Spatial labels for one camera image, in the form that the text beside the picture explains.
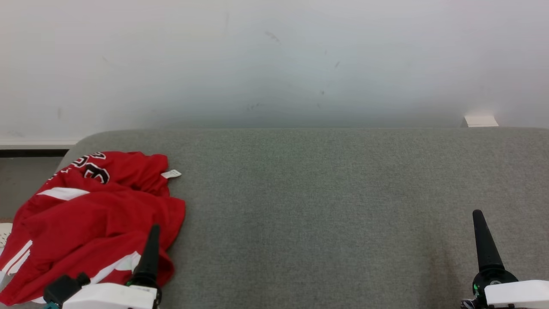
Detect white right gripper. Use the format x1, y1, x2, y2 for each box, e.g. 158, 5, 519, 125
461, 209, 549, 309

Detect white perforated laundry basket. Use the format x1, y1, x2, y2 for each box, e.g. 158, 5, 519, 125
0, 222, 13, 254

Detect white wall box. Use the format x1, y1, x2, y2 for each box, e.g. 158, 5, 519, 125
465, 115, 499, 127

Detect white baseboard strip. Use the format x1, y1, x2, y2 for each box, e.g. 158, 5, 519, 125
0, 139, 80, 158

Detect red shorts with white stripes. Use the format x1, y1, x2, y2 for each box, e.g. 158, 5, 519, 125
0, 185, 186, 306

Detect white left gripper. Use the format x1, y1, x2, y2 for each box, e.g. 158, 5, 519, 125
62, 224, 162, 309

